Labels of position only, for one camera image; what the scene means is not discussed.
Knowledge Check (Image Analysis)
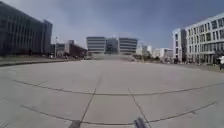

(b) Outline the robot's own part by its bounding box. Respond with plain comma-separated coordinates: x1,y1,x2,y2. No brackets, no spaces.
133,117,148,128
68,119,82,128

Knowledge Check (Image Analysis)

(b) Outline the white grid-window building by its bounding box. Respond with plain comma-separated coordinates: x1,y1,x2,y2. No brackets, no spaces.
172,12,224,65

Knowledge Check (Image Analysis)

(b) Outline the low brown building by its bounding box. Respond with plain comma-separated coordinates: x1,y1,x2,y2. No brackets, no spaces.
51,39,88,58

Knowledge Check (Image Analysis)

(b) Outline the low white building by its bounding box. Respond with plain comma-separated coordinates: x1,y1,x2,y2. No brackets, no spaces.
135,44,174,61

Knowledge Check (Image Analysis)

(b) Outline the dark glass building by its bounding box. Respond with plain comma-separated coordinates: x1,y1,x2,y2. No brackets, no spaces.
0,1,54,57

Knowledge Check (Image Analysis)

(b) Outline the striped curved building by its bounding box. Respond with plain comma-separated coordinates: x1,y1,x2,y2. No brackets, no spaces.
86,36,139,56

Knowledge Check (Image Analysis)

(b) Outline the grass strip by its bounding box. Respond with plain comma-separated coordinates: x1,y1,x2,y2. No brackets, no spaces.
0,55,76,66

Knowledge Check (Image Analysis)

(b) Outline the grey concrete slab plaza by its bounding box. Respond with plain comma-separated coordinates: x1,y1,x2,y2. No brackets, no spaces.
0,54,224,128

